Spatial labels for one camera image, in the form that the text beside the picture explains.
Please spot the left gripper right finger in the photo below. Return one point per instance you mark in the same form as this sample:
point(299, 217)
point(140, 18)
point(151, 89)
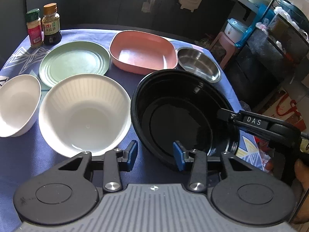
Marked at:
point(193, 161)

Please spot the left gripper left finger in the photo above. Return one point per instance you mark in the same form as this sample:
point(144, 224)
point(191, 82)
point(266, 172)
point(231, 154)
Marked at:
point(115, 161)

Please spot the ribbed white bowl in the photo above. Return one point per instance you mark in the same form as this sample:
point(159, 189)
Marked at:
point(85, 112)

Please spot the large black plastic bowl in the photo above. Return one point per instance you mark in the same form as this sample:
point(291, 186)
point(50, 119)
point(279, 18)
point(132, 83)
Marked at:
point(174, 105)

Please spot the person's right hand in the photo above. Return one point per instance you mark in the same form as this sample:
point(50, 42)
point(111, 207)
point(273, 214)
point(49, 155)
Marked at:
point(299, 185)

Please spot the red patterned paper bag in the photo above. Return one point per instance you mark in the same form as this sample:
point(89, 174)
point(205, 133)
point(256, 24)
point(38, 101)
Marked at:
point(281, 106)

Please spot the black storage rack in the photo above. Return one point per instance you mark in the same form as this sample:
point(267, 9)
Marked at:
point(269, 53)

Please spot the pink plastic stool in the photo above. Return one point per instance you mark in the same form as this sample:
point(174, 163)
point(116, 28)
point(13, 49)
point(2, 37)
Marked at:
point(222, 49)

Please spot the green round plate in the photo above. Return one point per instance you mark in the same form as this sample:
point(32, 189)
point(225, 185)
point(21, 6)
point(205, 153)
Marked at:
point(78, 57)

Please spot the pink rectangular dish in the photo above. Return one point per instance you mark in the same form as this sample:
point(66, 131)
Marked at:
point(142, 52)

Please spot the small white bowl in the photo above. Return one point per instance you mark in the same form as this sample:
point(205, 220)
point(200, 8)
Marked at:
point(20, 98)

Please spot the small white rice cooker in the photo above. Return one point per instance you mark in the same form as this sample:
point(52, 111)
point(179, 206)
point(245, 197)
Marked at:
point(234, 30)

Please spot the stainless steel bowl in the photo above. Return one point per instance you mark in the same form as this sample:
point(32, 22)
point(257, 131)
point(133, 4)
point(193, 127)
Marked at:
point(196, 62)

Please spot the dark sauce bottle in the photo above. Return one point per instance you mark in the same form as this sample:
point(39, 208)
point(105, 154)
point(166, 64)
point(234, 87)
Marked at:
point(51, 24)

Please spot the red spice jar green lid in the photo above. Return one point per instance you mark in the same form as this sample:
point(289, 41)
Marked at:
point(34, 28)

